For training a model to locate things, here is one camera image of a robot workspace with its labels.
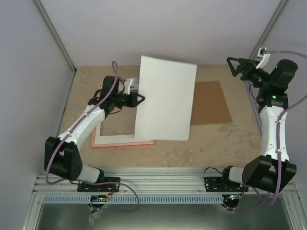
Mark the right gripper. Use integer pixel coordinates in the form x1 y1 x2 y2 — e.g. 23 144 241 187
227 57 272 89

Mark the sunset landscape photo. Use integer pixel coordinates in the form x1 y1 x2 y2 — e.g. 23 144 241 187
135 56 197 141

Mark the pink picture frame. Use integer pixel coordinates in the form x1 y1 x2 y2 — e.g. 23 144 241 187
91 83 154 148

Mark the brown cardboard backing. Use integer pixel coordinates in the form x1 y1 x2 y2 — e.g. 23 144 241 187
190 81 232 126

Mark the white mat board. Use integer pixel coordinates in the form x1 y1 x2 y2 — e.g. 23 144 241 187
94 82 154 146

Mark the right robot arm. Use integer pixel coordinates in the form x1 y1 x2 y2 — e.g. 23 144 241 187
220 57 298 194

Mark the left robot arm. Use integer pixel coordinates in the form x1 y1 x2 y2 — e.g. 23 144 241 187
44 76 145 191

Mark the left controller board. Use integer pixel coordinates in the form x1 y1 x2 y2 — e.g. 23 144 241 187
90 194 112 202

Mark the controller board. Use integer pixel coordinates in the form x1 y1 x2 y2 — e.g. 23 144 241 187
226 194 242 200
90 194 112 202

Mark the clear plastic bag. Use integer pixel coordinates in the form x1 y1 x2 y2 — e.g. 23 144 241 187
89 210 101 226

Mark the right controller board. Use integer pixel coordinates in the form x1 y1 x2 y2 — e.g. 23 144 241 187
226 194 242 200

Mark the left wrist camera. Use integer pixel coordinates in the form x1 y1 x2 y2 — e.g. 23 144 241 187
123 78 139 95

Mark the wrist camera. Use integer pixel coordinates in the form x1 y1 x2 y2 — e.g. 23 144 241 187
256 46 271 69
123 78 139 95

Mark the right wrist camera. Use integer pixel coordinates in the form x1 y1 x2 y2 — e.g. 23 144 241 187
256 46 271 69

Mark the right aluminium corner post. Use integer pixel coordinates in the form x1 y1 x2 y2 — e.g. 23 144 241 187
247 0 290 60

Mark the aluminium corner post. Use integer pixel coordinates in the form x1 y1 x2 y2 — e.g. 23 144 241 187
33 0 77 75
247 0 290 60

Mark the aluminium mounting rail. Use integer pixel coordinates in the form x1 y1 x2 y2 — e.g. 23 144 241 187
33 167 297 195

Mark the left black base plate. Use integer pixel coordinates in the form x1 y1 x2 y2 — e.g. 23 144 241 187
77 177 120 193

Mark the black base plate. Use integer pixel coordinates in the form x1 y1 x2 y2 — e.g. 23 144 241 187
77 177 120 193
204 177 248 193

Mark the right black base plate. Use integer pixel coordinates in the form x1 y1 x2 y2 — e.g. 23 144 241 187
204 177 248 193

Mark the blue slotted cable duct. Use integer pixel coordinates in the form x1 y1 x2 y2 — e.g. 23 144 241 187
43 193 248 205

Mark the left aluminium corner post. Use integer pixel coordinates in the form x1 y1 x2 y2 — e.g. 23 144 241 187
33 0 77 75

